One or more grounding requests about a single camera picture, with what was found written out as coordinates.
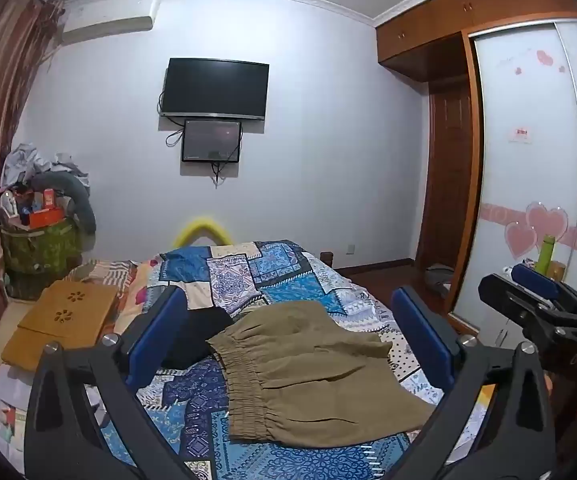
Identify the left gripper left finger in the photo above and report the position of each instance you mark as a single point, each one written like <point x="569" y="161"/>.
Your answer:
<point x="62" y="437"/>

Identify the khaki olive pants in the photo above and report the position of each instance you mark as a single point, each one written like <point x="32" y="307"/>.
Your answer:
<point x="295" y="377"/>

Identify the wooden wardrobe with sliding doors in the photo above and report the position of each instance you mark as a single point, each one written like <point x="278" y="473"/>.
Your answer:
<point x="520" y="60"/>

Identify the small black wall monitor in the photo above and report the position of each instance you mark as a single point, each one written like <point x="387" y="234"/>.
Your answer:
<point x="207" y="140"/>

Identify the brown wooden door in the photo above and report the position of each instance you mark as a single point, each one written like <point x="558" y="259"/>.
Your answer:
<point x="448" y="173"/>

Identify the orange patterned blanket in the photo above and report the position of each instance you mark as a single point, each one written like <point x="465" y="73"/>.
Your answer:
<point x="137" y="283"/>

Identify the orange box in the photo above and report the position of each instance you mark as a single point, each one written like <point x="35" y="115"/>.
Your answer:
<point x="45" y="217"/>

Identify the green bottle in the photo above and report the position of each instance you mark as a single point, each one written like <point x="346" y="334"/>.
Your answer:
<point x="545" y="254"/>

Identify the white papers pile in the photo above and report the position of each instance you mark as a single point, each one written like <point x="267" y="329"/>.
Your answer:
<point x="15" y="389"/>

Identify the blue patchwork bedspread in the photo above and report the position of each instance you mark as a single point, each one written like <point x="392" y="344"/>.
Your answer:
<point x="190" y="407"/>

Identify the white air conditioner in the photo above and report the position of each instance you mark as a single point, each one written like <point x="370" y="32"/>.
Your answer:
<point x="79" y="33"/>

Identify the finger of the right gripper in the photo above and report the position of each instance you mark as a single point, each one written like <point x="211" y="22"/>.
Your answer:
<point x="518" y="304"/>
<point x="543" y="282"/>

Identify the black wall television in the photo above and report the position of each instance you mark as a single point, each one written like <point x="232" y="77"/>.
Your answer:
<point x="206" y="87"/>

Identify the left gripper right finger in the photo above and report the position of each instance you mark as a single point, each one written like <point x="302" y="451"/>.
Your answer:
<point x="516" y="439"/>

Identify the grey plush pillow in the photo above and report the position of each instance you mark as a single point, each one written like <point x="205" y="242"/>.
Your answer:
<point x="71" y="187"/>

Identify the black folded pants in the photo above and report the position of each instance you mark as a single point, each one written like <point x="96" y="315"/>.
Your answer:
<point x="191" y="343"/>

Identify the yellow curved object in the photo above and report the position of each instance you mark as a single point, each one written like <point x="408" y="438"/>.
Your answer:
<point x="202" y="227"/>

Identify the wooden lap desk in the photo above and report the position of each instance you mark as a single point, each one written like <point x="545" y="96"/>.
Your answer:
<point x="68" y="312"/>

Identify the green laundry basket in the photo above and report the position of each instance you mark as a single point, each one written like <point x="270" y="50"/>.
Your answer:
<point x="35" y="259"/>

